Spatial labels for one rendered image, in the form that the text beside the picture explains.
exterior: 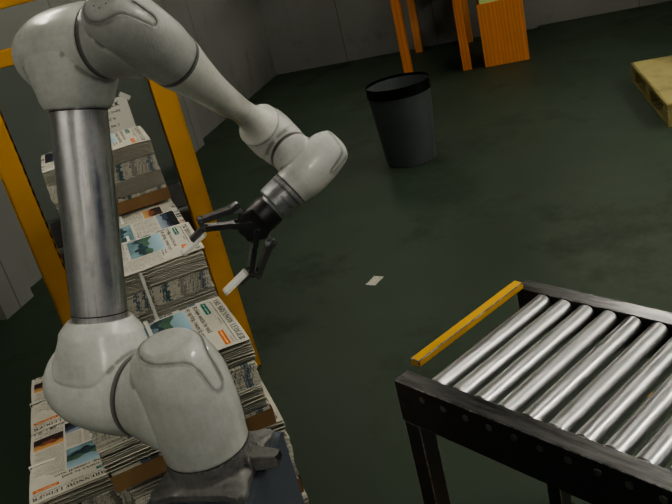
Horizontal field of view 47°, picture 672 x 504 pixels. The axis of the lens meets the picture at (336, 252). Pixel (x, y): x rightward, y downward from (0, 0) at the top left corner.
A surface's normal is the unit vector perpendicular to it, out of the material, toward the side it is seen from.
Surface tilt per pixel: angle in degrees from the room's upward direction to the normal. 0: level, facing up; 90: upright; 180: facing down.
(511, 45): 90
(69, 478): 1
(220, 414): 88
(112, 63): 126
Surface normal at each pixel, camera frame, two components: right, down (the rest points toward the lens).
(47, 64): -0.40, 0.25
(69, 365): -0.54, 0.08
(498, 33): -0.16, 0.44
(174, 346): -0.14, -0.89
